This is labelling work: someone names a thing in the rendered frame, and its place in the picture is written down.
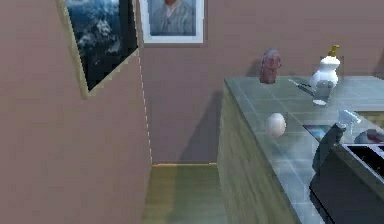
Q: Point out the white framed portrait picture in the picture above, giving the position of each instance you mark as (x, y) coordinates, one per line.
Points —
(172, 18)

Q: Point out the black toaster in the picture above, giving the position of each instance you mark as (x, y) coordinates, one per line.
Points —
(350, 186)

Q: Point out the white soap dispenser bottle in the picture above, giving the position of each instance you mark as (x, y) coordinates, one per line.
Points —
(326, 71)

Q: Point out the reddish brown lumpy object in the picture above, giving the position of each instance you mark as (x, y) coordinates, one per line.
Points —
(269, 66)

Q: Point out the silver knife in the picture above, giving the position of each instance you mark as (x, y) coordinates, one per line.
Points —
(301, 86)

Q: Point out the white egg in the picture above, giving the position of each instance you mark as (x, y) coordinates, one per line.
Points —
(275, 124)

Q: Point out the wooden kitchen counter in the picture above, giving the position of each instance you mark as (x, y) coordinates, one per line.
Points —
(266, 150)

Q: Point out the clear drinking glass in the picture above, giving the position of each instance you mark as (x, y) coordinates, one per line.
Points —
(322, 92)

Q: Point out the gold framed mountain picture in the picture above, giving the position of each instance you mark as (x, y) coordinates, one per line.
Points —
(100, 36)

